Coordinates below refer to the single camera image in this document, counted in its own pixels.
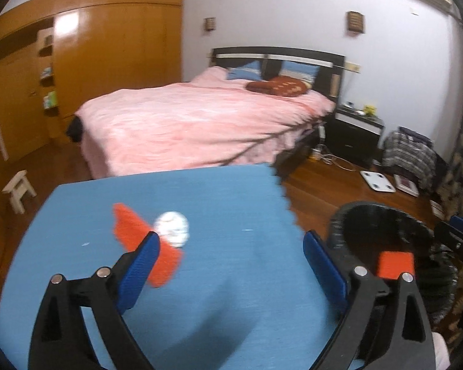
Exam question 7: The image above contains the white charger cable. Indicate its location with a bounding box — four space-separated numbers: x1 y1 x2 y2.
312 122 362 172

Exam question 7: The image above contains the white paper ball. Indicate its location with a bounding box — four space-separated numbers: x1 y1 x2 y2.
155 211 189 248

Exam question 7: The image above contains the large brown wall picture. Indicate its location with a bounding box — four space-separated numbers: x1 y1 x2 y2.
347 10 365 34

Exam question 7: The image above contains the dark cloth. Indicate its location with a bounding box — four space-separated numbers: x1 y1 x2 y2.
66 117 85 143

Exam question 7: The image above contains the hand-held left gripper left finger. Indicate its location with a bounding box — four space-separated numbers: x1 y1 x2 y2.
27 230 161 370

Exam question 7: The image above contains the black nightstand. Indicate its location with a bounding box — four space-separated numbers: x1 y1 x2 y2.
326 105 386 169

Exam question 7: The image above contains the wooden wardrobe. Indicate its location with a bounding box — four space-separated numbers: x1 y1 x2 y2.
0 0 185 163

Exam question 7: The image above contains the black trash bag bin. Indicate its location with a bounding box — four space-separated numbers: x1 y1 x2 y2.
329 200 462 325

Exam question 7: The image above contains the white bathroom scale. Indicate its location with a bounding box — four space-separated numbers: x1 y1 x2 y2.
360 169 398 194

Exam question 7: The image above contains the blue tablecloth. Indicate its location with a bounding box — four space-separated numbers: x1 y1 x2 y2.
0 164 356 370

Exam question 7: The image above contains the bed with pink cover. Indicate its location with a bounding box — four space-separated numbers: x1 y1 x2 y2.
73 66 336 180

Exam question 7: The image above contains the patterned curtain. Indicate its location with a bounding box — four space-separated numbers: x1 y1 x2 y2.
437 133 463 221

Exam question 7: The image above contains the small white stool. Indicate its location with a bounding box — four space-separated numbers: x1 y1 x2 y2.
2 169 38 215

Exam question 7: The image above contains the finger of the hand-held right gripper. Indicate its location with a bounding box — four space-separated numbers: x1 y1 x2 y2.
434 215 463 257

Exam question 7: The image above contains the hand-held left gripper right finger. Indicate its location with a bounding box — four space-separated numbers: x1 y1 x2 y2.
302 230 437 370

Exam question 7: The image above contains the red dotted pillow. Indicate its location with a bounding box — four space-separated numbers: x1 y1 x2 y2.
246 76 310 97

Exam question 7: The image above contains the red and white book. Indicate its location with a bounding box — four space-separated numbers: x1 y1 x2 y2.
393 174 421 197

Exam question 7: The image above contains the blue pillow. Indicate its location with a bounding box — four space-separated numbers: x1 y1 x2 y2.
281 60 320 86
227 60 262 81

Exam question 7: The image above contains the orange-red piece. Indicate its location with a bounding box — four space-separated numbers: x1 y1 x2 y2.
376 251 416 280

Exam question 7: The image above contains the dark bed frame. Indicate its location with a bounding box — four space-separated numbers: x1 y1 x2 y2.
209 47 346 179

